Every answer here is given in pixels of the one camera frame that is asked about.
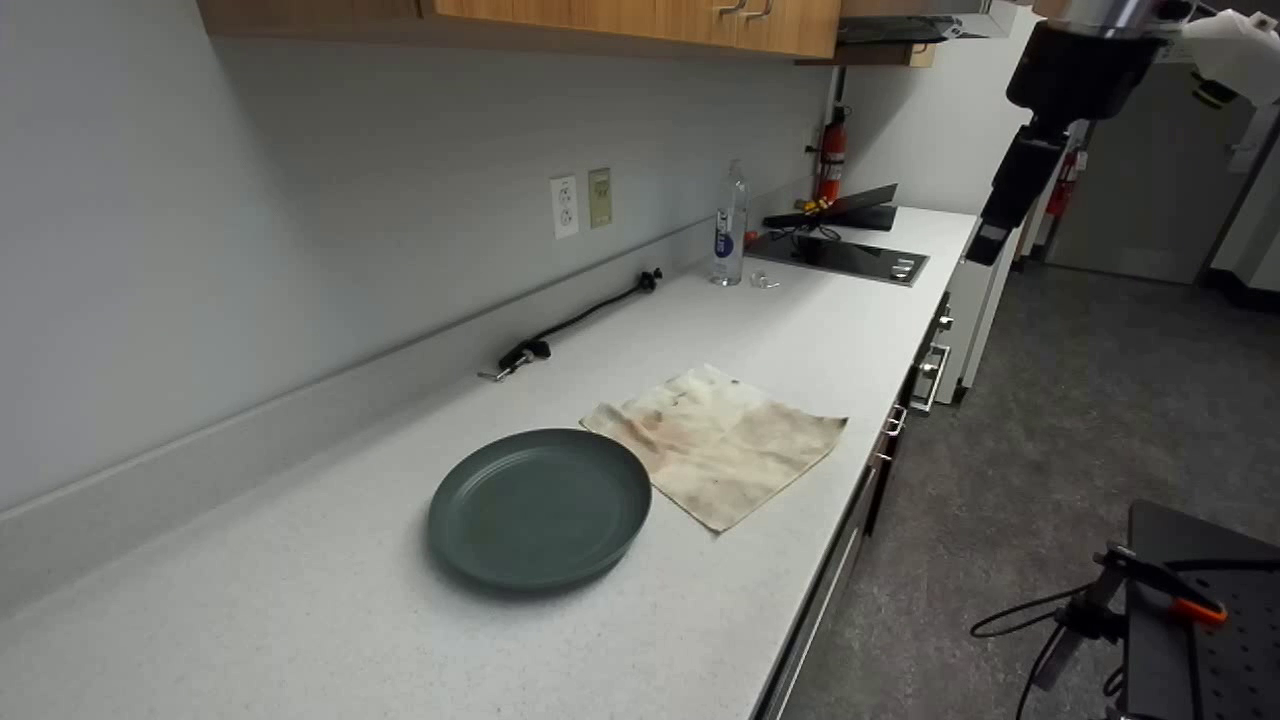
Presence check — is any orange handled clamp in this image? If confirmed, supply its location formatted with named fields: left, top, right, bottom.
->
left=1097, top=546, right=1233, bottom=626

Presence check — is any white wall outlet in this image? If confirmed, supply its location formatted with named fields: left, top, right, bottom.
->
left=548, top=170, right=582, bottom=241

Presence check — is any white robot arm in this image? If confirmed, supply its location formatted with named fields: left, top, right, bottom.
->
left=969, top=0, right=1280, bottom=264

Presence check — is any black cable on counter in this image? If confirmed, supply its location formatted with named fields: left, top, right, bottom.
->
left=494, top=264, right=668, bottom=375

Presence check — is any dark green plate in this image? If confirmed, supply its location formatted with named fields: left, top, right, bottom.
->
left=425, top=428, right=651, bottom=595

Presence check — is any beige wall switch plate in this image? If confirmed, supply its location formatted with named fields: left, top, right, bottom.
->
left=589, top=168, right=611, bottom=226

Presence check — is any wooden upper cabinet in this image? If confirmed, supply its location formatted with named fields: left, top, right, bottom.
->
left=198, top=0, right=840, bottom=61

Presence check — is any stained white towel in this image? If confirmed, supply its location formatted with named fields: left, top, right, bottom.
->
left=584, top=363, right=849, bottom=536

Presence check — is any clear water bottle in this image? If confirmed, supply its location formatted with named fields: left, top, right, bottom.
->
left=714, top=161, right=745, bottom=283

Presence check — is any black sink basin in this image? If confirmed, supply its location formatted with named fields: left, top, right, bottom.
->
left=749, top=231, right=923, bottom=283

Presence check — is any red fire extinguisher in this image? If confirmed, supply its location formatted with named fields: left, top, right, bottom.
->
left=811, top=107, right=849, bottom=205

